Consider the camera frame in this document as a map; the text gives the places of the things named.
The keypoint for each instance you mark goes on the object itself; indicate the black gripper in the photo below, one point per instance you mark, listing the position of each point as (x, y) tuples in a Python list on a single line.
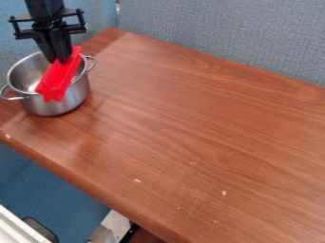
[(50, 15)]

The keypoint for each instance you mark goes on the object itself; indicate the stainless steel pot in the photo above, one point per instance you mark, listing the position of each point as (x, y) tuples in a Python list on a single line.
[(22, 82)]

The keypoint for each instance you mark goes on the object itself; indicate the red star-shaped bar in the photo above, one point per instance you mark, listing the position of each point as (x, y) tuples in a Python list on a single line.
[(58, 77)]

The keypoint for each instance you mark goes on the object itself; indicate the white radiator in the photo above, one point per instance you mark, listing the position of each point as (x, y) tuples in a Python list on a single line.
[(15, 231)]

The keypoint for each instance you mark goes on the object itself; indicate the white table leg bracket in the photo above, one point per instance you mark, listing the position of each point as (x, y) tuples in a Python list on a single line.
[(113, 229)]

